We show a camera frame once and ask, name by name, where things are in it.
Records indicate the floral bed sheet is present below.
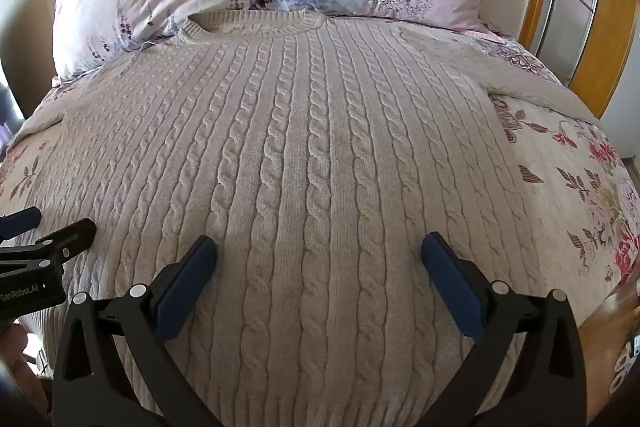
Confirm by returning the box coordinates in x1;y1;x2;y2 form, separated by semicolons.
0;27;640;388

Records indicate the wooden wardrobe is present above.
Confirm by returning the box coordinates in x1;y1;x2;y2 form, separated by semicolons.
517;0;640;120

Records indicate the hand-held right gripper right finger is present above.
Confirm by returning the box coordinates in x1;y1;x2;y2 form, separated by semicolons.
420;232;588;427

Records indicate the beige cable knit sweater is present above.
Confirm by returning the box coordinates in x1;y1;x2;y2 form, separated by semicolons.
10;8;608;427

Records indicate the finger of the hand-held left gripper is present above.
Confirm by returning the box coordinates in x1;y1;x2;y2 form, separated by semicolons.
0;207;42;243
0;218;97;280

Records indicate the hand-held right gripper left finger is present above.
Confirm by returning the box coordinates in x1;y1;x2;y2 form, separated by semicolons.
52;235;221;427

